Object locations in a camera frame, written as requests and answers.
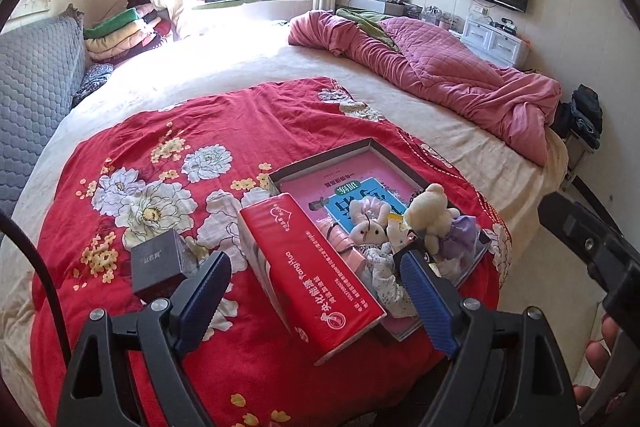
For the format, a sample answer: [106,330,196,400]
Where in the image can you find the stack of folded blankets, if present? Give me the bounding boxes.
[82,0,176,68]

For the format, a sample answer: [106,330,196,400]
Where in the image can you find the clear bag pink contents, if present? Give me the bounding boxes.
[432,249,493,290]

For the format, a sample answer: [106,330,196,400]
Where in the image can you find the black cable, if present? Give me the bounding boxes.
[0,209,76,388]

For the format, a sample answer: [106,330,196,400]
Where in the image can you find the pink quilt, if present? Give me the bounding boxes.
[287,9,563,166]

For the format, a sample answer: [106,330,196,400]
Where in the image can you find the shallow grey box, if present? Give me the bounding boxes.
[267,138,493,343]

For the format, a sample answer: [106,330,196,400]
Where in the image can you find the red tissue pack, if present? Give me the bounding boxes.
[236,193,388,367]

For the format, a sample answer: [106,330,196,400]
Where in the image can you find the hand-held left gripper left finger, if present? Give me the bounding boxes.
[57,251,232,427]

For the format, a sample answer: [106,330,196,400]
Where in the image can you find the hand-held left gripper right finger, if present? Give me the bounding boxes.
[400,251,581,427]

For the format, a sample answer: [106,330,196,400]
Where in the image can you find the red floral blanket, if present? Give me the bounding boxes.
[30,77,513,427]

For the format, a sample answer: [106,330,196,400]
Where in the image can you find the dark clothes pile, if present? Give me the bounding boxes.
[552,84,603,140]

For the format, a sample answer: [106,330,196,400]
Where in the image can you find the green cloth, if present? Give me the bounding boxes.
[335,8,401,52]

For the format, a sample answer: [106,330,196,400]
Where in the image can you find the cluster of cosmetic bottles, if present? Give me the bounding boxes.
[407,2,463,32]

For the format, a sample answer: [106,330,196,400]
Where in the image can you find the grey quilted headboard cover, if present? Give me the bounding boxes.
[0,14,88,233]

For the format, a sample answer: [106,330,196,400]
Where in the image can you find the cream bear purple dress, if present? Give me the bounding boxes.
[404,183,481,258]

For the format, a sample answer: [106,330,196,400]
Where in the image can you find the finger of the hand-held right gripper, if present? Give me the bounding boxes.
[537,193,608,265]

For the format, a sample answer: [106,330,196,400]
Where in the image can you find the pink book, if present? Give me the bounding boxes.
[277,151,426,233]

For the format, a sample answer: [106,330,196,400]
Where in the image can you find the pink white plush bunny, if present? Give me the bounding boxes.
[347,197,388,250]

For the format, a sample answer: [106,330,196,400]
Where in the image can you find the white drawer cabinet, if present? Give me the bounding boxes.
[460,14,531,70]

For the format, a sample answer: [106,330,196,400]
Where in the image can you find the dark gift box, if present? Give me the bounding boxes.
[131,228,201,303]

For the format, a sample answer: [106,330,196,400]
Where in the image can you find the pink plastic packet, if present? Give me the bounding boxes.
[317,217,368,275]

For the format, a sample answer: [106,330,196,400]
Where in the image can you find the dark patterned pillow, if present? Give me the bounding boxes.
[72,63,115,108]

